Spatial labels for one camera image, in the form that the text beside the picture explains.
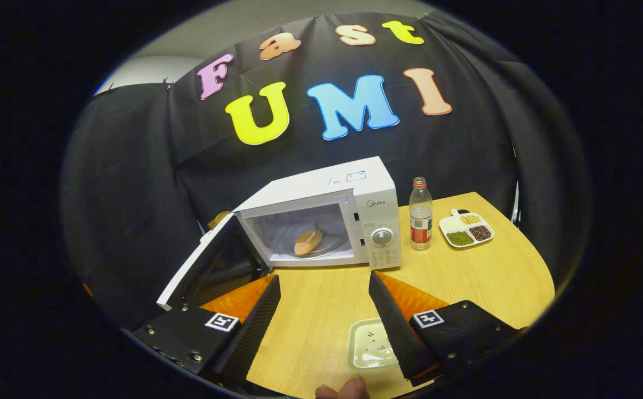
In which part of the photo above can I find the pale green square tray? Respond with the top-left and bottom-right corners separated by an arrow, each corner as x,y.
346,318 -> 403,371

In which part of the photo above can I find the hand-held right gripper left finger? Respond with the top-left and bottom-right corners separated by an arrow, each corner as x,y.
131,273 -> 282,387

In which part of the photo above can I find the white divided dish of beans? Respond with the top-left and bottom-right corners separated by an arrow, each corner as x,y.
439,208 -> 495,249

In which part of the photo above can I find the black backdrop cloth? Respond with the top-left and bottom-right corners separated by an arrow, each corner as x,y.
61,12 -> 591,333

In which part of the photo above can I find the clear red label plastic bottle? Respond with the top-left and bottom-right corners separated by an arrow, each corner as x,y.
409,177 -> 433,251

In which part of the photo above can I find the white microwave oven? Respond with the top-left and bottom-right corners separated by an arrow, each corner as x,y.
156,156 -> 403,312

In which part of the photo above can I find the orange breaded food piece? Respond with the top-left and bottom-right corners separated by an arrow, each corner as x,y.
294,229 -> 324,257

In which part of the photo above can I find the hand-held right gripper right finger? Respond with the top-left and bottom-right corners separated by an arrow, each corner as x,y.
369,270 -> 524,387

